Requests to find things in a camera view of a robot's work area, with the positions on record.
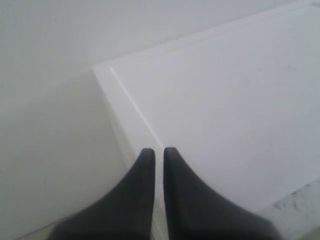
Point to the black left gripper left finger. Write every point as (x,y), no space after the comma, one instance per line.
(125,213)

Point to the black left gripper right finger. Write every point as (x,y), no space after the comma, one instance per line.
(194,211)

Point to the white plastic drawer cabinet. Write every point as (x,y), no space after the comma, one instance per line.
(241,103)

